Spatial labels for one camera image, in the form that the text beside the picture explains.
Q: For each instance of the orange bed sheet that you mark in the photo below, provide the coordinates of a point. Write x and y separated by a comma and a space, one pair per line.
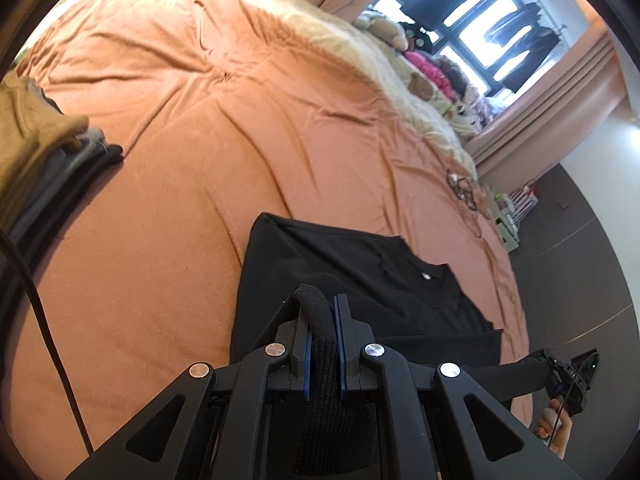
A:
200, 135

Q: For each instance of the person's right hand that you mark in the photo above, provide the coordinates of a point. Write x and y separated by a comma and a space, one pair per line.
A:
550, 425

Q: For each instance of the cream fluffy blanket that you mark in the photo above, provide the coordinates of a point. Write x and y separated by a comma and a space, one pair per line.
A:
350, 45

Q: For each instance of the black t-shirt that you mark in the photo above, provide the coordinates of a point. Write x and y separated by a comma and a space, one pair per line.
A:
350, 270

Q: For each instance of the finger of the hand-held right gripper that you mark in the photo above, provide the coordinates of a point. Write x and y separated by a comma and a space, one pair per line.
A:
542, 356

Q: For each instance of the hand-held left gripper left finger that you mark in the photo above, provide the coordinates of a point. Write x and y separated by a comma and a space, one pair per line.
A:
300, 355

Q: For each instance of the mustard folded garment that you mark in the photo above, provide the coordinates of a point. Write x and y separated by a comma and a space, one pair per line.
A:
25, 135

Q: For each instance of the stack of folded clothes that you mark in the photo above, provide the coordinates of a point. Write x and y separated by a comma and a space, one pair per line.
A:
95, 165

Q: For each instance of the grey folded garment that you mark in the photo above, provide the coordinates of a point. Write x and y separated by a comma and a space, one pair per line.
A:
65, 165

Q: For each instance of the row of stuffed toys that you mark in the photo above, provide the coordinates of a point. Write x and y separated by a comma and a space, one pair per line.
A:
430, 60

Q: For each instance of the black-framed window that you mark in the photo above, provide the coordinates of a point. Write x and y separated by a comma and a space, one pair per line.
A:
470, 35

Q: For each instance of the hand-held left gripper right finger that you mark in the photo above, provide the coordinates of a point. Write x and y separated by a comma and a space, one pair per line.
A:
342, 355

